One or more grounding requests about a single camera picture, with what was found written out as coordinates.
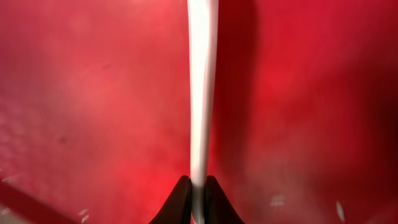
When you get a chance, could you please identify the red serving tray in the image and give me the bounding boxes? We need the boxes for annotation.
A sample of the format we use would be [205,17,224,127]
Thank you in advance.
[1,0,397,223]

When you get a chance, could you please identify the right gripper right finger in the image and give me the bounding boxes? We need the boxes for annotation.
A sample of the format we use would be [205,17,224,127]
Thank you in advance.
[204,175,244,224]

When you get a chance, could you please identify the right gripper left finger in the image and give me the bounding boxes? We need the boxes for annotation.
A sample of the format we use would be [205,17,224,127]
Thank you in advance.
[149,175,192,224]

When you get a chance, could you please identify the white plastic fork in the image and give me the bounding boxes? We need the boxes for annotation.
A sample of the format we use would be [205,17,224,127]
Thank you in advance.
[187,0,219,224]

